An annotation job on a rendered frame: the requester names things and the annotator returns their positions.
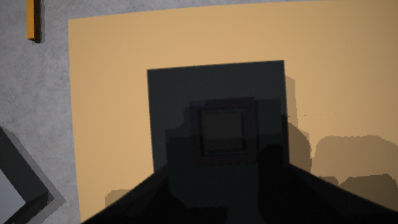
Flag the tan floor panel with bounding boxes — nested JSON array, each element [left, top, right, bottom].
[[68, 0, 398, 223]]

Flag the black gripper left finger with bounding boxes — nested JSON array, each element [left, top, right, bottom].
[[82, 163, 172, 224]]

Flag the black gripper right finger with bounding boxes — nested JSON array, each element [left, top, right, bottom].
[[283, 161, 398, 224]]

